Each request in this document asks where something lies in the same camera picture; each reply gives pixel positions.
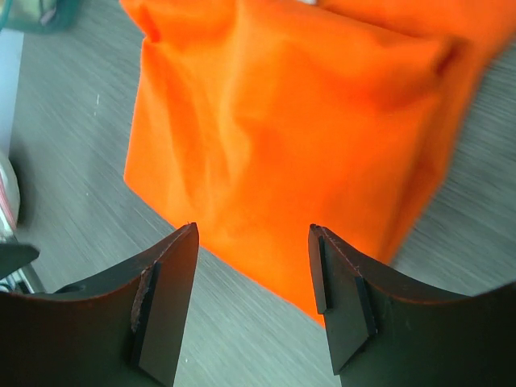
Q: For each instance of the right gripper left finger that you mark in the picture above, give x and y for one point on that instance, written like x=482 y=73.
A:
x=120 y=327

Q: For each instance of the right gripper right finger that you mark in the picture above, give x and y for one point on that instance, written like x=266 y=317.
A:
x=387 y=329

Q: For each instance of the orange t shirt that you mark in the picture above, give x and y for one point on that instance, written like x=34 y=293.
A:
x=256 y=119

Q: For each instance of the white mesh bag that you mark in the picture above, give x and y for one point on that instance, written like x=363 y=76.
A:
x=10 y=199

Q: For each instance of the teal plastic basket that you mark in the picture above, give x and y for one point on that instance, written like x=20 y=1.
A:
x=38 y=16

